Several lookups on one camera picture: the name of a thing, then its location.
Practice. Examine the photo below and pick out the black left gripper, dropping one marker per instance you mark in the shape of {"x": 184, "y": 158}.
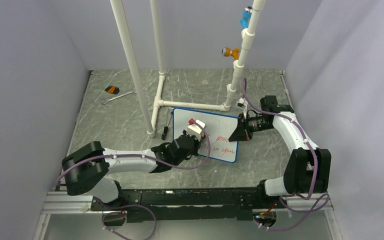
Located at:
{"x": 197, "y": 143}

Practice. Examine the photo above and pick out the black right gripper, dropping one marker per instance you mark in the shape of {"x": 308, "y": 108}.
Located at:
{"x": 238, "y": 134}

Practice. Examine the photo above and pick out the blue framed whiteboard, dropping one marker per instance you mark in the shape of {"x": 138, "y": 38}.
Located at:
{"x": 219, "y": 128}

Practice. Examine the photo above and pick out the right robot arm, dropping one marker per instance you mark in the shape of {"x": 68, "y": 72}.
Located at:
{"x": 308, "y": 167}

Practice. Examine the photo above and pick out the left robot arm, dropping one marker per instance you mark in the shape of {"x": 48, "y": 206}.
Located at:
{"x": 85, "y": 170}

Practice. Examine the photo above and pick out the silver wrench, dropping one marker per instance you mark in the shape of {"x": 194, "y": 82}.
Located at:
{"x": 108, "y": 100}

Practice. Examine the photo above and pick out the orange nozzle fitting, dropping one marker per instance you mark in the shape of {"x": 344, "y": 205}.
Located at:
{"x": 228, "y": 52}

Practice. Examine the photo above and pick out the orange black small tool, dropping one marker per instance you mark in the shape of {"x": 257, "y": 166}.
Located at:
{"x": 114, "y": 90}

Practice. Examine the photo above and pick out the blue nozzle fitting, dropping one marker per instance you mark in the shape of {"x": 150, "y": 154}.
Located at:
{"x": 246, "y": 16}

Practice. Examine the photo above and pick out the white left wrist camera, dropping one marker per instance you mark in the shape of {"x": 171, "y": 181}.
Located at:
{"x": 195, "y": 128}

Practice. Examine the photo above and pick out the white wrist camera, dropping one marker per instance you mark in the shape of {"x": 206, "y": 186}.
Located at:
{"x": 195, "y": 128}
{"x": 242, "y": 103}

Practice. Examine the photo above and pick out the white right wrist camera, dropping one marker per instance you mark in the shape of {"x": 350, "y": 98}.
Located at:
{"x": 242, "y": 103}

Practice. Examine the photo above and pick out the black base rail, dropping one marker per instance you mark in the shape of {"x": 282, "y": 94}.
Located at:
{"x": 239, "y": 203}

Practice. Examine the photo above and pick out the white pvc pipe frame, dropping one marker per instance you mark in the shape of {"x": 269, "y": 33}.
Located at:
{"x": 150, "y": 118}

